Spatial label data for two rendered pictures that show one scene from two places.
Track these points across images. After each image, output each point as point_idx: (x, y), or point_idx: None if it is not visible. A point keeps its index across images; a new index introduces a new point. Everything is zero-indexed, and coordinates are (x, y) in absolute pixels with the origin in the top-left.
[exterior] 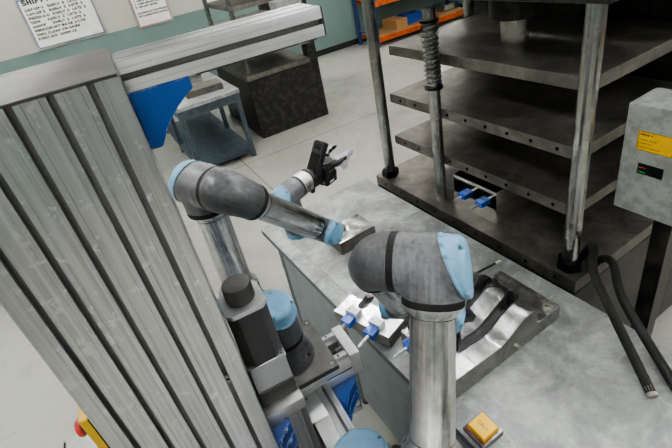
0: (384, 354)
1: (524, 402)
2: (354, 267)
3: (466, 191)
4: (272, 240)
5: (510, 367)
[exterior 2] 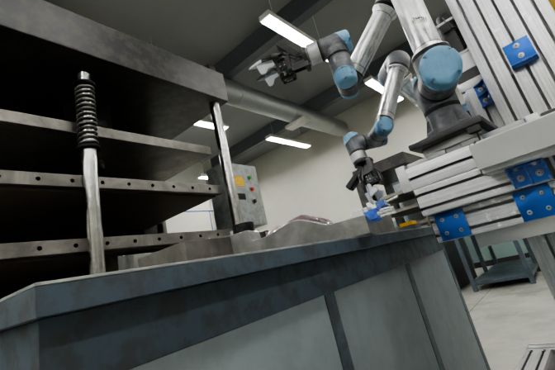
0: (387, 232)
1: None
2: (407, 54)
3: None
4: (150, 266)
5: None
